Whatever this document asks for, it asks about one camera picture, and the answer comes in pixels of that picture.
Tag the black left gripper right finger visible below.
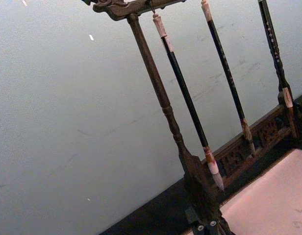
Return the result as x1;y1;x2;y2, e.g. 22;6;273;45
206;218;230;235

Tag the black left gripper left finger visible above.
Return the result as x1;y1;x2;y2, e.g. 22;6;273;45
184;207;207;235

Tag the black table cloth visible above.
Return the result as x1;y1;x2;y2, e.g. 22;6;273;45
101;90;302;235

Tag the pale pink paper sheet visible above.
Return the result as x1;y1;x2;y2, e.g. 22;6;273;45
218;148;302;235

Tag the black brush with white tip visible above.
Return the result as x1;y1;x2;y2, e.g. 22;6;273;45
152;13;225;192

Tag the dark carved wooden brush rack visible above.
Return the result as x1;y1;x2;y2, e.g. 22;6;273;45
80;0;302;235

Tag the black brush with grey tip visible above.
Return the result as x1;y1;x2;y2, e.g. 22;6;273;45
201;0;256;159

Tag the black brush with cream collar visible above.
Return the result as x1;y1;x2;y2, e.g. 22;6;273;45
257;0;295;124

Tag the plain pale wall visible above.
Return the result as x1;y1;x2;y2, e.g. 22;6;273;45
0;0;302;235

